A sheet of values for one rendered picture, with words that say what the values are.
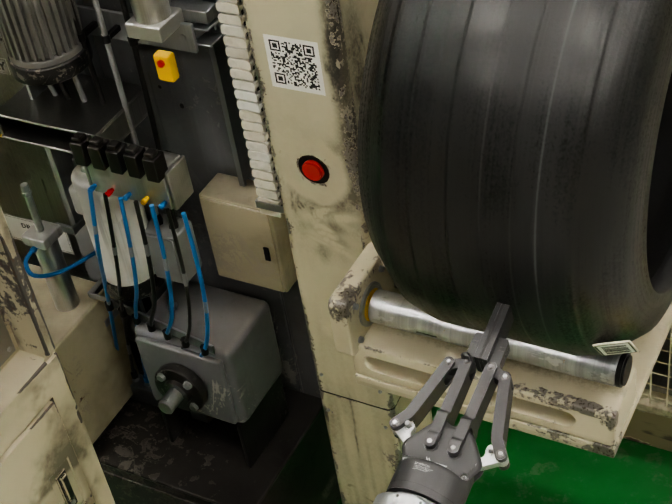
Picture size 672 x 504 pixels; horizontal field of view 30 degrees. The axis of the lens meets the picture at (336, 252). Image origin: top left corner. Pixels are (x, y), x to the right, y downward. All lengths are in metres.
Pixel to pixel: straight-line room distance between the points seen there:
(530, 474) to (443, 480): 1.38
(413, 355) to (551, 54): 0.55
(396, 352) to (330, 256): 0.17
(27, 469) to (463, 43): 0.84
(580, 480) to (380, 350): 1.02
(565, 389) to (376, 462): 0.52
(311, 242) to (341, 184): 0.13
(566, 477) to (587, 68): 1.50
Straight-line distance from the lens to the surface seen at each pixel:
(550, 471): 2.60
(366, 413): 1.92
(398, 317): 1.61
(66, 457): 1.78
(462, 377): 1.29
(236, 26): 1.56
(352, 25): 1.51
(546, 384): 1.58
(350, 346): 1.63
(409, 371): 1.67
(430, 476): 1.22
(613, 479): 2.59
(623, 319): 1.36
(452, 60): 1.23
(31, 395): 1.69
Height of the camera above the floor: 2.02
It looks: 40 degrees down
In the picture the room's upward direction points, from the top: 10 degrees counter-clockwise
